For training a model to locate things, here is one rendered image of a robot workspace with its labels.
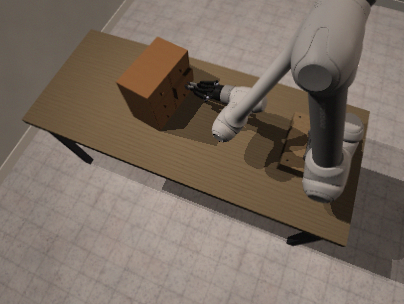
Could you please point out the small brown chest of drawers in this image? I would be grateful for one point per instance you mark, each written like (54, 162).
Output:
(144, 76)

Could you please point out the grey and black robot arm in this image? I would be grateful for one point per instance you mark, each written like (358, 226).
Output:
(324, 56)

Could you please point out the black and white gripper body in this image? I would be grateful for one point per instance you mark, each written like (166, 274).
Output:
(215, 94)

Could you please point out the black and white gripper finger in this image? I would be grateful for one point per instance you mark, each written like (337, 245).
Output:
(206, 86)
(203, 91)

